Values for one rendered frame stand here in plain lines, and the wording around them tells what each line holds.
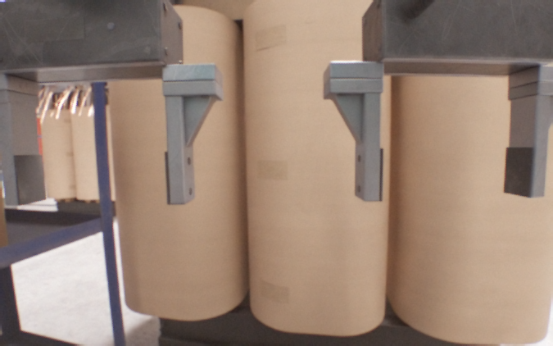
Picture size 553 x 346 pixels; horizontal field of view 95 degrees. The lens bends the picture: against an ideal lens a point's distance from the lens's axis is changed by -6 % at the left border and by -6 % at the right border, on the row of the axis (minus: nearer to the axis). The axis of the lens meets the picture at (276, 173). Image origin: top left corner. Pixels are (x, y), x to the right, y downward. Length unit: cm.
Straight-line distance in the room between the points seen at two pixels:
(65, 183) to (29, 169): 330
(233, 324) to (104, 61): 92
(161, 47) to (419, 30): 18
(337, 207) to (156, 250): 52
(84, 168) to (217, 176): 262
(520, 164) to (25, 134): 40
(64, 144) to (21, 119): 329
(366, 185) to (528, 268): 70
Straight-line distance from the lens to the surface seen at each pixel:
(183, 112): 21
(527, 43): 27
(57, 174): 360
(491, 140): 77
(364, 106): 21
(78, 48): 24
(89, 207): 358
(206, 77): 21
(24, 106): 30
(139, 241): 88
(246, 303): 102
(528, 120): 29
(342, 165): 67
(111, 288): 81
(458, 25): 24
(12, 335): 123
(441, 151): 74
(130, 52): 22
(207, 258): 82
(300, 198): 68
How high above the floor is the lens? 70
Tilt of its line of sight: 5 degrees down
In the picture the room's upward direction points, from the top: 1 degrees counter-clockwise
